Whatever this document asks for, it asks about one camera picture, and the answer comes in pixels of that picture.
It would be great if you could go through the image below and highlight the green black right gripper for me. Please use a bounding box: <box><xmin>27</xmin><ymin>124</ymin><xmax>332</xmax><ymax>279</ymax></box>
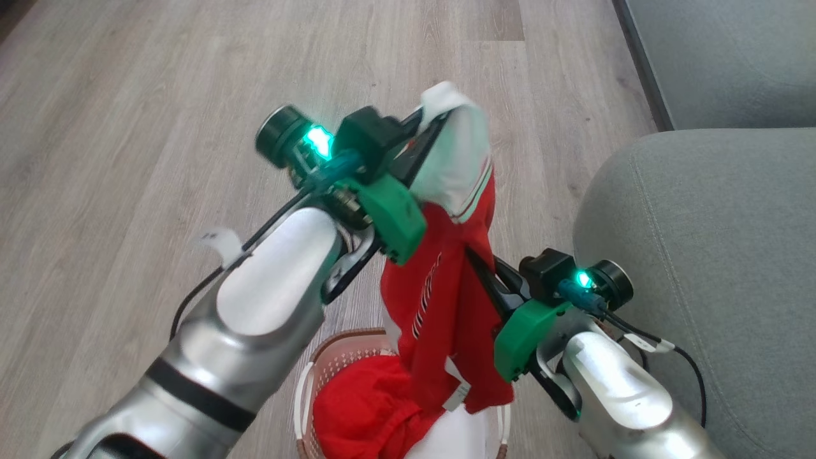
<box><xmin>464</xmin><ymin>245</ymin><xmax>572</xmax><ymax>384</ymax></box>

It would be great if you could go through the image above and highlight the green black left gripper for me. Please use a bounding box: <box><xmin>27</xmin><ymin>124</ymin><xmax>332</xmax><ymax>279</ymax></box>
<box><xmin>347</xmin><ymin>108</ymin><xmax>452</xmax><ymax>266</ymax></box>

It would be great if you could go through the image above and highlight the red white basketball jersey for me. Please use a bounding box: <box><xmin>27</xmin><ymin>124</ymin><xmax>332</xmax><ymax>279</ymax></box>
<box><xmin>312</xmin><ymin>81</ymin><xmax>516</xmax><ymax>459</ymax></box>

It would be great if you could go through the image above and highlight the cream laundry basket brown rim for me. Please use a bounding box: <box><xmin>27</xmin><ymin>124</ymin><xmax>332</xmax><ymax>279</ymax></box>
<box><xmin>293</xmin><ymin>328</ymin><xmax>512</xmax><ymax>459</ymax></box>

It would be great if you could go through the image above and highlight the grey sofa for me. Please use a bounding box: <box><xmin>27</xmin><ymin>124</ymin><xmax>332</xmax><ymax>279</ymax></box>
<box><xmin>572</xmin><ymin>127</ymin><xmax>816</xmax><ymax>459</ymax></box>

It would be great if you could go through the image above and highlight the grey sofa section dark-edged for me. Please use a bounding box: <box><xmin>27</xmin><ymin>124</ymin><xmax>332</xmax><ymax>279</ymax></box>
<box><xmin>612</xmin><ymin>0</ymin><xmax>816</xmax><ymax>133</ymax></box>

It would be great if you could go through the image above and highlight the white right cable label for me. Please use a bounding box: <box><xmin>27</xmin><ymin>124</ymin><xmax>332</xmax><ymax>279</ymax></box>
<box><xmin>623</xmin><ymin>333</ymin><xmax>675</xmax><ymax>355</ymax></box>

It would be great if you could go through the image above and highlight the white cable label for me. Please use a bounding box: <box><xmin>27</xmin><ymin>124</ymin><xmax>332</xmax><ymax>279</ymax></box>
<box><xmin>623</xmin><ymin>333</ymin><xmax>675</xmax><ymax>355</ymax></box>
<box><xmin>196</xmin><ymin>226</ymin><xmax>249</xmax><ymax>270</ymax></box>

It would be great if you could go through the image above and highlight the black blue left arm cable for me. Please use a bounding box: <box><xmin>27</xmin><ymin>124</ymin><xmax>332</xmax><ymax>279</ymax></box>
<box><xmin>169</xmin><ymin>150</ymin><xmax>364</xmax><ymax>342</ymax></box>

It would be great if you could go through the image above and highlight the black blue arm cable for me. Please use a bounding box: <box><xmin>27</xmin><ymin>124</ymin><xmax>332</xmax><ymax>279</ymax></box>
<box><xmin>558</xmin><ymin>279</ymin><xmax>708</xmax><ymax>429</ymax></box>
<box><xmin>169</xmin><ymin>150</ymin><xmax>364</xmax><ymax>342</ymax></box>

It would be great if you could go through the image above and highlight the black blue right arm cable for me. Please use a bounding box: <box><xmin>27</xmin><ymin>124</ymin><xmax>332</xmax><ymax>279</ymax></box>
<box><xmin>558</xmin><ymin>279</ymin><xmax>708</xmax><ymax>429</ymax></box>

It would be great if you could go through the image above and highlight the white left cable label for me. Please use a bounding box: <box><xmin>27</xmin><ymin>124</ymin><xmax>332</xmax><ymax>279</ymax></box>
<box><xmin>196</xmin><ymin>226</ymin><xmax>249</xmax><ymax>270</ymax></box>

